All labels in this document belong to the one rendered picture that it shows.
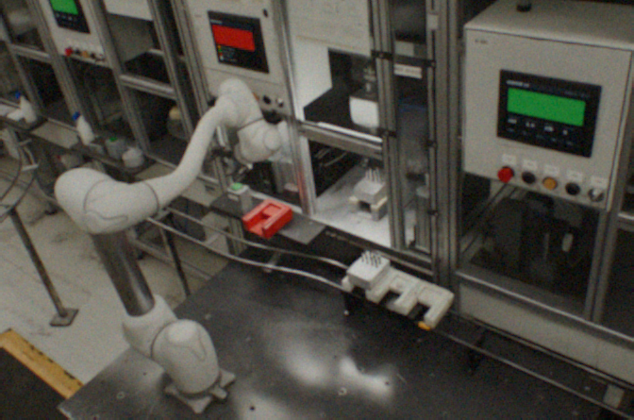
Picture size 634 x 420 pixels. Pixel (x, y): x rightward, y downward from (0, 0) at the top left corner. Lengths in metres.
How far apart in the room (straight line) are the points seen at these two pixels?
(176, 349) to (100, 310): 1.75
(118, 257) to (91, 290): 1.95
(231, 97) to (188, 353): 0.83
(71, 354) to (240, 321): 1.39
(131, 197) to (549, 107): 1.13
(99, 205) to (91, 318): 2.06
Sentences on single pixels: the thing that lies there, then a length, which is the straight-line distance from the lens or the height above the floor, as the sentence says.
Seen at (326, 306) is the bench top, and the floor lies 0.68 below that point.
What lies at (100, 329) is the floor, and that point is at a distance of 3.71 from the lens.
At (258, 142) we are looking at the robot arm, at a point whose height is 1.41.
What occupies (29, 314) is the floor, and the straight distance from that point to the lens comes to 4.02.
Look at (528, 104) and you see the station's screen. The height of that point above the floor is 1.62.
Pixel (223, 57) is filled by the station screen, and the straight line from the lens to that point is 2.35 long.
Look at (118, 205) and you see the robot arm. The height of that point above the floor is 1.49.
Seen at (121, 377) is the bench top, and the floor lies 0.68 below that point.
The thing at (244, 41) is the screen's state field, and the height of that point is 1.65.
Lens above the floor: 2.42
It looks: 34 degrees down
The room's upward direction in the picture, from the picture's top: 8 degrees counter-clockwise
